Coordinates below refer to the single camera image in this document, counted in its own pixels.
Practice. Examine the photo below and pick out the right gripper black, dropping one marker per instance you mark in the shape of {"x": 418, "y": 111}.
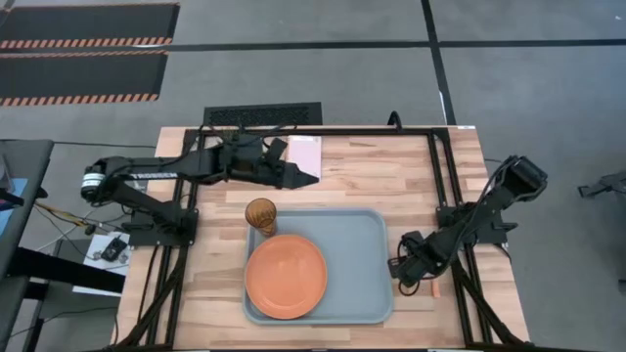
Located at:
{"x": 415, "y": 259}

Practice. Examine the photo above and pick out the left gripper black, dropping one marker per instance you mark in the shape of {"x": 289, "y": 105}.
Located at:
{"x": 249, "y": 163}

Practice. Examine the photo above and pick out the amber faceted plastic cup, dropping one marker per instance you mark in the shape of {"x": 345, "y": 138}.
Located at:
{"x": 261, "y": 215}

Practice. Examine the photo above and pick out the orange plate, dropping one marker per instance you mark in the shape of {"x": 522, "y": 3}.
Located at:
{"x": 286, "y": 276}

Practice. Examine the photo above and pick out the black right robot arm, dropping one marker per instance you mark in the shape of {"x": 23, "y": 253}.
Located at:
{"x": 489, "y": 212}

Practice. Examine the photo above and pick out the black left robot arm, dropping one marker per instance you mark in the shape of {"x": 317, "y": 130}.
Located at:
{"x": 147, "y": 171}

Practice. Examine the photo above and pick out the grey plastic tray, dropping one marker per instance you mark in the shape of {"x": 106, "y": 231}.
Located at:
{"x": 357, "y": 264}

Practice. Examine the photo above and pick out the black floor vent grille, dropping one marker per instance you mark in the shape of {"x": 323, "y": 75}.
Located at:
{"x": 264, "y": 115}

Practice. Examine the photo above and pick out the small black handheld device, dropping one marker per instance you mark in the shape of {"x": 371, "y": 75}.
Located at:
{"x": 113, "y": 249}

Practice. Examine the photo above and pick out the black chair base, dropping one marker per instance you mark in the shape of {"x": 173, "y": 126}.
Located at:
{"x": 604, "y": 185}

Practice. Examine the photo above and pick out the white paper sheets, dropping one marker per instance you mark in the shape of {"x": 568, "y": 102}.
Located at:
{"x": 105, "y": 266}

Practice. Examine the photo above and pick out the black orange-striped floor mat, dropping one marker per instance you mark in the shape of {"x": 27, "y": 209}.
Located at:
{"x": 83, "y": 73}
{"x": 88, "y": 22}

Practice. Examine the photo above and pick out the black side table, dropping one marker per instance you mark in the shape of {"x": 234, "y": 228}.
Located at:
{"x": 19, "y": 205}

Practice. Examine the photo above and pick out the black aluminium table frame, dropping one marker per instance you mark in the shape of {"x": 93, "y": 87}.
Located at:
{"x": 442, "y": 161}

